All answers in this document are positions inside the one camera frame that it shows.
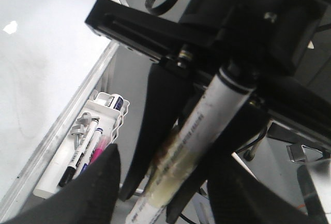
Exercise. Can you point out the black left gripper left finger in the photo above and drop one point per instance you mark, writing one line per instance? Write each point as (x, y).
(90, 198)

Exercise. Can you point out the white whiteboard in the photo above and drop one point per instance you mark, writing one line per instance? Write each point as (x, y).
(50, 64)

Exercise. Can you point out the black capped white marker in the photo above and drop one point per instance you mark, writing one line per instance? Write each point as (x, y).
(78, 154)

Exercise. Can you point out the grey metal hook bolt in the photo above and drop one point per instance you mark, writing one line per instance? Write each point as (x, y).
(78, 130)

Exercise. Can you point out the pink highlighter marker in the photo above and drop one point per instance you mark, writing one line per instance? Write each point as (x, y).
(101, 146)

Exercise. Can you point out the blue capped white marker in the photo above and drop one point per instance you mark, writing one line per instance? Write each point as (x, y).
(89, 151)

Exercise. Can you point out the white marker tray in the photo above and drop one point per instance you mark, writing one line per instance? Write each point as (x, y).
(110, 120)

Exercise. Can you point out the white black whiteboard marker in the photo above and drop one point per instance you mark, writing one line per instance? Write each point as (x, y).
(216, 108)

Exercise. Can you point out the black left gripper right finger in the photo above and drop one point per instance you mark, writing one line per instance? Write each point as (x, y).
(237, 197)

